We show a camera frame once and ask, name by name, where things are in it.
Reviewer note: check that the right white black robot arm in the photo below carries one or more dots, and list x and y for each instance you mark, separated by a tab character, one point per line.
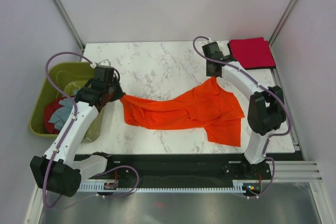
266	110

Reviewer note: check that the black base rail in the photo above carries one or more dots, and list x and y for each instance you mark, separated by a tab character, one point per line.
183	170

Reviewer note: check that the white slotted cable duct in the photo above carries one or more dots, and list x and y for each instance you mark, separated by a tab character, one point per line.
100	186

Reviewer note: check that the left aluminium frame post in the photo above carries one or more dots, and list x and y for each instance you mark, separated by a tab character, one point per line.
69	24

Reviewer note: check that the folded red t shirt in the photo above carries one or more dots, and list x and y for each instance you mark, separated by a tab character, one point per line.
253	53

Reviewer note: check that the orange t shirt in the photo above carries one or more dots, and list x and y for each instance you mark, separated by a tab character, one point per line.
206	106

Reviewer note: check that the aluminium frame post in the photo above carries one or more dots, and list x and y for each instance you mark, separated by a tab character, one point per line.
286	14
69	24

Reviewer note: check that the light blue t shirt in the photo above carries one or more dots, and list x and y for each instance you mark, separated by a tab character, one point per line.
61	110

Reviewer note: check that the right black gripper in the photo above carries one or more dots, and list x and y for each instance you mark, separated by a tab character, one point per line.
208	73

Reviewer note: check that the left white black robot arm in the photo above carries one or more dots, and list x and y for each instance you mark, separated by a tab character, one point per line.
57	170

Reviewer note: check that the dark red t shirt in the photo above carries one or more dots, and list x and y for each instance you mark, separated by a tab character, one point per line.
48	126

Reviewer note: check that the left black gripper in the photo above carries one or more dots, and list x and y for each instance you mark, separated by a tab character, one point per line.
119	93

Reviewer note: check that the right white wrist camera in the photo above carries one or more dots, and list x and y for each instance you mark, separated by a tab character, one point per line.
223	46

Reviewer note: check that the right aluminium frame post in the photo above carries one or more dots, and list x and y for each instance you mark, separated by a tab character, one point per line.
286	14

